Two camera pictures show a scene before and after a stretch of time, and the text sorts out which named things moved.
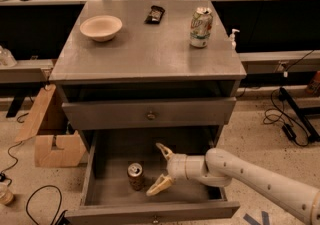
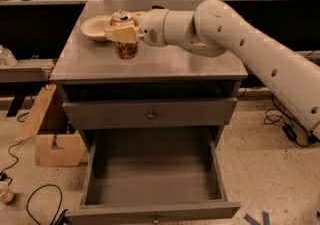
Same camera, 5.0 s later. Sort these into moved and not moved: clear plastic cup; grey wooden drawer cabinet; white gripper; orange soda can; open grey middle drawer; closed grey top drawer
Moved: orange soda can; white gripper
Not moved: grey wooden drawer cabinet; clear plastic cup; closed grey top drawer; open grey middle drawer
